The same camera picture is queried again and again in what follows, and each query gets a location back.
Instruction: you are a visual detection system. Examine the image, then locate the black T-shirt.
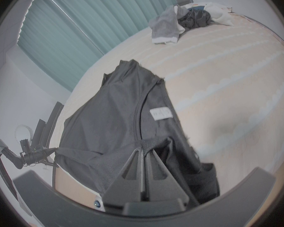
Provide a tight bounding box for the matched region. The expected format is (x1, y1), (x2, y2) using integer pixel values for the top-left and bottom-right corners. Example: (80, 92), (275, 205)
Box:
(54, 59), (220, 205)

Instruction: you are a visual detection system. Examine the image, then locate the white printed pillow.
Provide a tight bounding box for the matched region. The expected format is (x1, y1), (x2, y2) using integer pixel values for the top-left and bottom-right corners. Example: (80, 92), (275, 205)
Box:
(187, 2), (233, 14)

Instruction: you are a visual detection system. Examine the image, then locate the blue-green curtain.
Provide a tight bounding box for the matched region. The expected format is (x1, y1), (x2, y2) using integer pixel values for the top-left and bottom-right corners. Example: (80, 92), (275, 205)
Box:
(18, 0), (105, 92)
(41, 0), (188, 56)

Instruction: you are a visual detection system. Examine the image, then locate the grey garment with white hem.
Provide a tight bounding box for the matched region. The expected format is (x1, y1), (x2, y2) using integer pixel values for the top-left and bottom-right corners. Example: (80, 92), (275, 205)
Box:
(149, 5), (188, 44)

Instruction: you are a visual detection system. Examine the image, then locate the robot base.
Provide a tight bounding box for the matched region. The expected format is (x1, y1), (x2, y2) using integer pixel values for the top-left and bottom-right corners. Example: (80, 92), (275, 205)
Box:
(93, 194), (106, 211)

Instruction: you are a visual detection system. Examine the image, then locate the bed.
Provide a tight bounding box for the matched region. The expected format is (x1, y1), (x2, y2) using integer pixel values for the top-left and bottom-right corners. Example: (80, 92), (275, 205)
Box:
(52, 0), (284, 207)

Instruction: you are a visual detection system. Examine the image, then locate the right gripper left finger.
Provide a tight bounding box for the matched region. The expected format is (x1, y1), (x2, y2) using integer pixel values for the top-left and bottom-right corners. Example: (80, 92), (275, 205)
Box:
(102, 148), (142, 207)

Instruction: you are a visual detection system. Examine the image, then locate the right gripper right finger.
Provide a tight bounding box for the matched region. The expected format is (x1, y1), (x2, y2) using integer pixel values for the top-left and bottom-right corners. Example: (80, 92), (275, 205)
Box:
(144, 149), (190, 205)

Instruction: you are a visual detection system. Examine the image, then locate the black garment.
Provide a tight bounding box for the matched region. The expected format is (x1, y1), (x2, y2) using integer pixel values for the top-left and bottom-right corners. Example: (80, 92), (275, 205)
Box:
(177, 9), (211, 32)

